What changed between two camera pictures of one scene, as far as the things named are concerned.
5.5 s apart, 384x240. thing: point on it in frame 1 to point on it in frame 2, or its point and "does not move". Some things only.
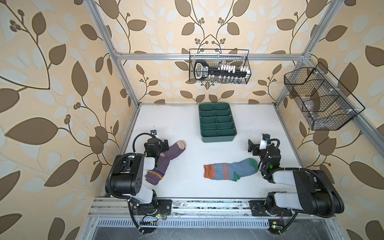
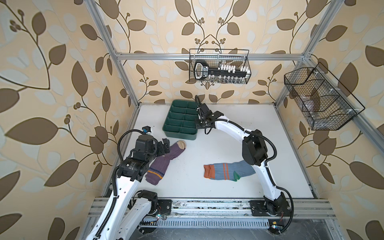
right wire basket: x=322 y=103 does not move
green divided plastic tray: x=217 y=122 to x=180 y=123
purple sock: x=154 y=176 does not move
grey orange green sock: x=230 y=171 does not move
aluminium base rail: x=117 y=212 does not move
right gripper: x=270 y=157 to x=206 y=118
